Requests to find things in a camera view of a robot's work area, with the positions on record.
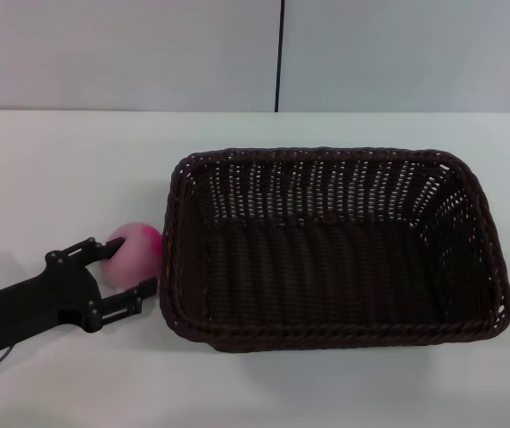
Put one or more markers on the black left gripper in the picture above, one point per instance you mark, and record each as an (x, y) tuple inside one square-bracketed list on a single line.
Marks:
[(36, 303)]

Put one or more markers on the pink ball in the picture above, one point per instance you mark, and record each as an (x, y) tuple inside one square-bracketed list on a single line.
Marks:
[(132, 263)]

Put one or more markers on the dark brown woven basket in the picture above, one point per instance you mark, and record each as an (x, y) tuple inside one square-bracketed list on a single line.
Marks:
[(326, 267)]

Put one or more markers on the thin black wall strip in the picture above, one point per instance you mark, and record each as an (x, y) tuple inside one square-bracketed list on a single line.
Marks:
[(280, 53)]

